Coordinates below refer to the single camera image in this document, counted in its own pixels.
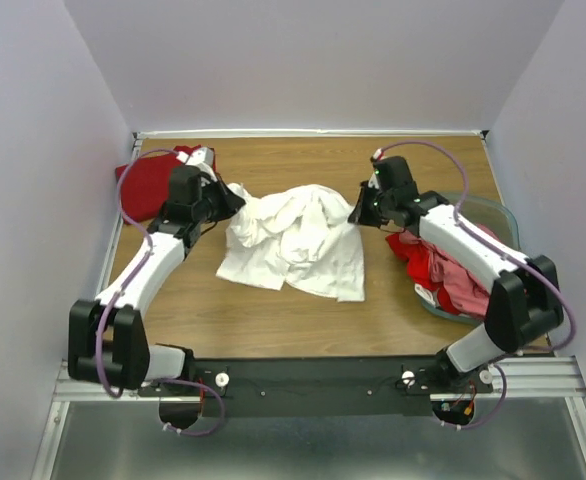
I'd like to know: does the white t shirt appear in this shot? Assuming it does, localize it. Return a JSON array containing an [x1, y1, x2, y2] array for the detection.
[[216, 183, 365, 302]]

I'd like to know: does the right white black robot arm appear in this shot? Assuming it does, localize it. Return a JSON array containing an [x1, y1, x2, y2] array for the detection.
[[348, 155, 564, 392]]

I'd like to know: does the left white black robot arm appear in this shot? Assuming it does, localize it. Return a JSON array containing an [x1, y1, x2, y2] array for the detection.
[[68, 163, 244, 398]]

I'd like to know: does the folded dark red t shirt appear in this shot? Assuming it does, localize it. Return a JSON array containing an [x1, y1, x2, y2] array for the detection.
[[120, 145, 204, 225]]

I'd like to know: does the teal laundry basket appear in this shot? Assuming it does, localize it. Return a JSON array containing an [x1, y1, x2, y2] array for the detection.
[[414, 195, 520, 326]]

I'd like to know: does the pink t shirt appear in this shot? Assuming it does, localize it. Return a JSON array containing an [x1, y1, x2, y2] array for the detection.
[[421, 239, 489, 321]]

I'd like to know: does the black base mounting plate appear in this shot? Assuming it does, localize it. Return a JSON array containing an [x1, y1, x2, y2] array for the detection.
[[137, 355, 494, 420]]

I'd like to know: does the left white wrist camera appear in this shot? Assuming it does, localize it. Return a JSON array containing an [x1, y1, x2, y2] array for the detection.
[[176, 147, 218, 182]]

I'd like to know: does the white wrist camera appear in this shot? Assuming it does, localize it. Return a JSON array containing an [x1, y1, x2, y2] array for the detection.
[[370, 148, 388, 177], [176, 147, 218, 182]]

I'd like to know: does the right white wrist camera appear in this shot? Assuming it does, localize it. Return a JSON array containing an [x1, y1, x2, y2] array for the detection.
[[370, 148, 388, 177]]

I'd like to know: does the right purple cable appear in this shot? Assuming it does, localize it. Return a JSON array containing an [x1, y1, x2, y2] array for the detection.
[[372, 140, 577, 431]]

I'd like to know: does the purple cable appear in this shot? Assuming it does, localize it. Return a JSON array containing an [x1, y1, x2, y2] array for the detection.
[[372, 140, 577, 431], [95, 147, 229, 437]]

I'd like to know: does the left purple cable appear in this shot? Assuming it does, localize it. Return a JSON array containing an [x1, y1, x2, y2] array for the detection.
[[95, 147, 229, 437]]

